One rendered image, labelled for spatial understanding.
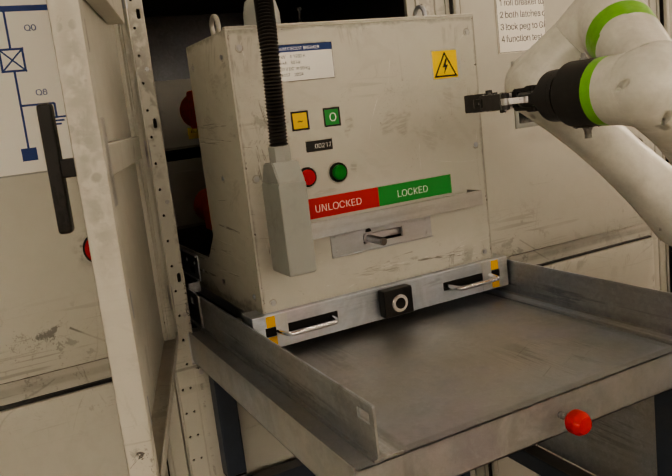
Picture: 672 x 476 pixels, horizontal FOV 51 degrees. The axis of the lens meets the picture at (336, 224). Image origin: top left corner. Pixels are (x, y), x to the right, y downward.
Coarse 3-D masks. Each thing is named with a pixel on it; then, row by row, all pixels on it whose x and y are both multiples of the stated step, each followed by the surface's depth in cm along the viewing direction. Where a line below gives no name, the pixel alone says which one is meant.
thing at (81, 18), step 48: (48, 0) 69; (96, 0) 96; (96, 48) 100; (96, 96) 73; (48, 144) 75; (96, 144) 72; (144, 144) 132; (96, 192) 73; (144, 192) 134; (96, 240) 73; (144, 240) 128; (96, 288) 74; (144, 288) 117; (144, 336) 108; (144, 384) 78; (144, 432) 77
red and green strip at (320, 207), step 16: (448, 176) 133; (352, 192) 124; (368, 192) 125; (384, 192) 127; (400, 192) 128; (416, 192) 130; (432, 192) 132; (448, 192) 133; (320, 208) 121; (336, 208) 123; (352, 208) 124; (368, 208) 126
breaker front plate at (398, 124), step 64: (256, 64) 114; (384, 64) 125; (256, 128) 115; (320, 128) 120; (384, 128) 126; (448, 128) 132; (256, 192) 116; (320, 192) 121; (320, 256) 122; (384, 256) 128; (448, 256) 135
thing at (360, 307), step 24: (480, 264) 137; (504, 264) 140; (384, 288) 127; (432, 288) 132; (480, 288) 138; (288, 312) 119; (312, 312) 121; (336, 312) 123; (360, 312) 126; (312, 336) 122
